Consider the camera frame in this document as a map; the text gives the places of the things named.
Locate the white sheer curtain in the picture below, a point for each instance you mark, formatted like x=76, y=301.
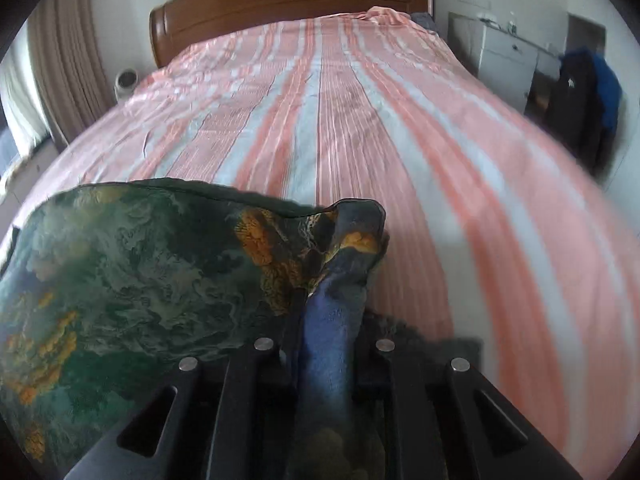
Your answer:
x=20, y=105

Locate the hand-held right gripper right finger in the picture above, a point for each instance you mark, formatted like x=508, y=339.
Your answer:
x=400, y=390

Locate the wooden bed headboard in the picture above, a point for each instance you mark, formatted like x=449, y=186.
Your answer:
x=280, y=0

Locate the blue garment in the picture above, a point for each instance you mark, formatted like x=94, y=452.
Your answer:
x=607, y=90

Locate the small white fan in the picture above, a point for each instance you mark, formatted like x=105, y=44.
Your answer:
x=125, y=82

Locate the brown curtain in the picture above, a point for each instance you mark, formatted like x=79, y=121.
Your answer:
x=65, y=60

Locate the bed with striped pink cover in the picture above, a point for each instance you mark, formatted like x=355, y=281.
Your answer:
x=400, y=135

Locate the clear bottle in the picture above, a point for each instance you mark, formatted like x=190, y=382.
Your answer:
x=511, y=24

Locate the black jacket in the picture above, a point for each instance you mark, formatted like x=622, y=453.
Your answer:
x=575, y=110

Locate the white drawer desk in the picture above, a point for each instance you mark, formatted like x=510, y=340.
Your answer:
x=505, y=55

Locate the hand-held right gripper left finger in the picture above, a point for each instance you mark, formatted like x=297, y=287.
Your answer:
x=250, y=385

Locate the green printed padded jacket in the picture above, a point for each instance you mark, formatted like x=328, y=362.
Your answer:
x=125, y=285

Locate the grey pillow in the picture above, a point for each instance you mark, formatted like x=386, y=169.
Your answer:
x=425, y=22

